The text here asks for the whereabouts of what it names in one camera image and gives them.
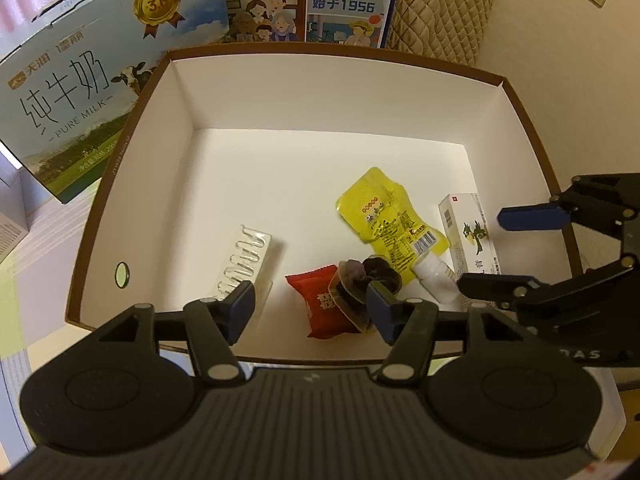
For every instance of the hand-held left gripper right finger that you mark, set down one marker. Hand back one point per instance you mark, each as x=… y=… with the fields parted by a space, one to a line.
x=381 y=315

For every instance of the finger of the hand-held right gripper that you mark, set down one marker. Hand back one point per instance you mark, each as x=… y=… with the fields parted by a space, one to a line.
x=500 y=287
x=532 y=218

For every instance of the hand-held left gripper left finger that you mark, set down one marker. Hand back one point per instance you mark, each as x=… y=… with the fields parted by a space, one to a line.
x=242 y=306

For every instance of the dark hair scrunchie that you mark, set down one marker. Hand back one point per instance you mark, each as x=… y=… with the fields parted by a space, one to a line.
x=355 y=280

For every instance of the clear blister pack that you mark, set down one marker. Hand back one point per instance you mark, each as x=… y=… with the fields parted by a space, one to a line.
x=247 y=260

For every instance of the white medicine box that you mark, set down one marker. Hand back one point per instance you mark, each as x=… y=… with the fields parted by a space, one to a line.
x=465 y=240

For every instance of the small white bottle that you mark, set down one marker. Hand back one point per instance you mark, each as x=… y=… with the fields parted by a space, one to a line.
x=435 y=277

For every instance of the red candy packet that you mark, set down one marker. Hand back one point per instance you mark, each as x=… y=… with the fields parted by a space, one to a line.
x=315 y=300

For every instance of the yellow snack packet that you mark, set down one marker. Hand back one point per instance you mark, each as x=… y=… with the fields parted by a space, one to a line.
x=385 y=215

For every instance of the brown cardboard box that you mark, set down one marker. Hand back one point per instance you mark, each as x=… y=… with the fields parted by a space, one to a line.
x=300 y=160

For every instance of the checkered tablecloth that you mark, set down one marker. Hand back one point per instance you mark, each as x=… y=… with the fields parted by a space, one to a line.
x=30 y=320

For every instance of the beige quilted chair cover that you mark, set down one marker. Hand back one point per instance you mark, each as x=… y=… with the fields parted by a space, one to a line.
x=440 y=10

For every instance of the white appliance box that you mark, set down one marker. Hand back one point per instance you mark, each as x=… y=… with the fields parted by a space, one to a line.
x=10 y=210

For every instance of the light blue milk carton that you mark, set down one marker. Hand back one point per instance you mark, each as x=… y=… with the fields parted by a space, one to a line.
x=75 y=85

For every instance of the dark blue milk carton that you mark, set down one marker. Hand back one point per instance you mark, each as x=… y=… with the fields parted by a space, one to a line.
x=300 y=5

